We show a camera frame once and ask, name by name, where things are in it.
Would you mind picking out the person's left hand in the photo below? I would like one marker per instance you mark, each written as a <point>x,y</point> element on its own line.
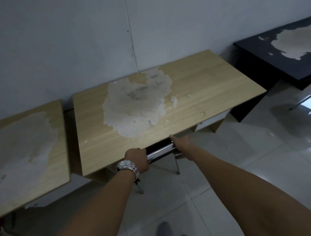
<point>136,159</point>

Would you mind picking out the person's right hand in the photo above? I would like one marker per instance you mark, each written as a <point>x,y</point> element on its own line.
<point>186,147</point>

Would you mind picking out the person's left fingers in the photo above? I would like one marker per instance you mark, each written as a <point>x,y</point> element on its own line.
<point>145,161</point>

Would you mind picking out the person's right thumb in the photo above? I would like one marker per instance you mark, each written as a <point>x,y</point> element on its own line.
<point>173,138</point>

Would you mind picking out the black chair with chrome frame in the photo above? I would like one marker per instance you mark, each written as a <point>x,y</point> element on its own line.
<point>160,150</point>

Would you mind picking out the person's right forearm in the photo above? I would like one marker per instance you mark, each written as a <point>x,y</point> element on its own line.
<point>243,189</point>

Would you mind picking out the person's left forearm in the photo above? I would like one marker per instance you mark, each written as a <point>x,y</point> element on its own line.
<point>104,204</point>

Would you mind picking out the silver wristwatch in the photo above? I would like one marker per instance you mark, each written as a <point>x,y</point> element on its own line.
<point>126,165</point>

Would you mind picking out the wooden desk with peeled top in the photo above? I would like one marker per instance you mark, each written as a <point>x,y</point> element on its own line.
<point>194,92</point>

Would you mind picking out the person's grey shoe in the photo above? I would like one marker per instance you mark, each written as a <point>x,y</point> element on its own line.
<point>163,229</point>

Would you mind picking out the narrow wooden desk worn top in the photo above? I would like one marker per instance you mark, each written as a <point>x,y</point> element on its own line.
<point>26,150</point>

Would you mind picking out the black desk with peeled top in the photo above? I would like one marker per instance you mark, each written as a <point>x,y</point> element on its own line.
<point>267,60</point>

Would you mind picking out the metal chair leg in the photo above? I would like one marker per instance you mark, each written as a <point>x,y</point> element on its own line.
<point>300,102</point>

